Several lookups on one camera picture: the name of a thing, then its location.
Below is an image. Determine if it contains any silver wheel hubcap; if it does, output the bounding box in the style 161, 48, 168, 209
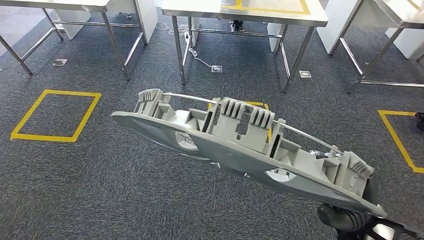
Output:
110, 88, 388, 219

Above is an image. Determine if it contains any white floor cable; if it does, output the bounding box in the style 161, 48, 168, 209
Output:
155, 20, 215, 69

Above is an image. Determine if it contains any black floor object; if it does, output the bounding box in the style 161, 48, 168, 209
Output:
414, 111, 424, 132

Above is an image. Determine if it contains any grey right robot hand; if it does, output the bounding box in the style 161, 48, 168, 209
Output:
317, 174, 381, 230

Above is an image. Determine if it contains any large yellow tape rectangle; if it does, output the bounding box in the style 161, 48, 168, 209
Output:
221, 0, 311, 16

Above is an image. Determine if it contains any steel workbench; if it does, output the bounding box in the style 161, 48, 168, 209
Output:
327, 0, 424, 95
161, 0, 329, 94
0, 0, 147, 81

